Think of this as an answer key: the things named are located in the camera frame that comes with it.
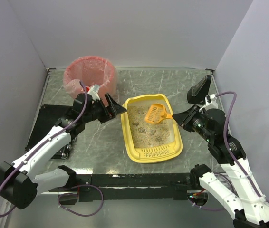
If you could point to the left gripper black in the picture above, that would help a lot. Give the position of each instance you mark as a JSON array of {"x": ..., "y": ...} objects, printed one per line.
[{"x": 106, "y": 113}]

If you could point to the pink lined waste basket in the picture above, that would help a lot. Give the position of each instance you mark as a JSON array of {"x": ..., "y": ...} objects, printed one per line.
[{"x": 92, "y": 70}]

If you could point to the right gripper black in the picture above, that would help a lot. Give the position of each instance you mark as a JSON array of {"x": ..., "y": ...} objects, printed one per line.
[{"x": 188, "y": 118}]

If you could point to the black triangular scoop holder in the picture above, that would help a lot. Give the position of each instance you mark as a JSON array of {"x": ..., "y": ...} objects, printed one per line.
[{"x": 197, "y": 93}]

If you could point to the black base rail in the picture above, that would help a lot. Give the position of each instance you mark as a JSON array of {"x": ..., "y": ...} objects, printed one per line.
[{"x": 176, "y": 186}]

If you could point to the orange litter scoop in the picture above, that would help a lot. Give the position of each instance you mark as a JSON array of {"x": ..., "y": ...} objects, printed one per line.
[{"x": 156, "y": 114}]

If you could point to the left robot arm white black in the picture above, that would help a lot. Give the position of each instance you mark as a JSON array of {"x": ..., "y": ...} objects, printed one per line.
[{"x": 20, "y": 181}]

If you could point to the yellow litter box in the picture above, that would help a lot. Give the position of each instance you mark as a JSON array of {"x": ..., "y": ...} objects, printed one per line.
[{"x": 141, "y": 147}]

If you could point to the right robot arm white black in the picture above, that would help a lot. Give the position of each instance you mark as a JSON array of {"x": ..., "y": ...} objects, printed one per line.
[{"x": 247, "y": 207}]

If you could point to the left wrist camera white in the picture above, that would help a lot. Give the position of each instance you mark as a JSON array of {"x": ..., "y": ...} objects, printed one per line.
[{"x": 93, "y": 91}]

